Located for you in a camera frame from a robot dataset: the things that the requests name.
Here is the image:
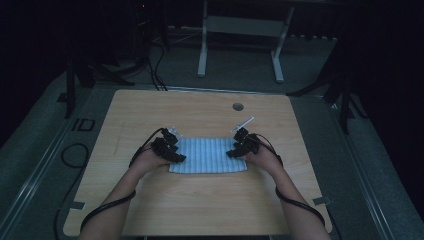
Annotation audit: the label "short metal floor rail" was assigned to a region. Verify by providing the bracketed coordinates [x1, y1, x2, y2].
[133, 84, 292, 98]

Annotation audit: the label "black stand legs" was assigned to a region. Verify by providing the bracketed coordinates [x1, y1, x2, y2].
[76, 59, 136, 88]
[286, 66, 345, 105]

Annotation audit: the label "white desk frame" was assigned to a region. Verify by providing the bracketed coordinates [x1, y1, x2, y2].
[197, 0, 296, 84]

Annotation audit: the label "long metal floor rail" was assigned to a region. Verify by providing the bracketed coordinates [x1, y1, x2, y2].
[325, 96, 401, 240]
[0, 113, 78, 231]

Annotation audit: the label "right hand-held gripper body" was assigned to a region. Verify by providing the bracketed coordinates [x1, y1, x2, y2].
[231, 115, 262, 155]

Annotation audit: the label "black background floor cables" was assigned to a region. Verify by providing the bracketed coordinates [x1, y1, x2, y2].
[145, 42, 168, 92]

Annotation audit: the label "person's right hand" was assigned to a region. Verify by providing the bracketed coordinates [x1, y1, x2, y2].
[241, 143, 285, 175]

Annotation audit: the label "blue striped cloth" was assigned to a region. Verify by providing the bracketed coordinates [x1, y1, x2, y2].
[168, 136, 249, 175]

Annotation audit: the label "person's left hand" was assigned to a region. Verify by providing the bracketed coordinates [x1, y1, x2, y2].
[132, 142, 173, 175]

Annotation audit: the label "black metal stand post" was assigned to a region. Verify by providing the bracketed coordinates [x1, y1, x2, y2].
[56, 59, 77, 120]
[339, 74, 356, 135]

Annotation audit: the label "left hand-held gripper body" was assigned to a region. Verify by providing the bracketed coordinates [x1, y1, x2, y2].
[151, 126, 184, 155]

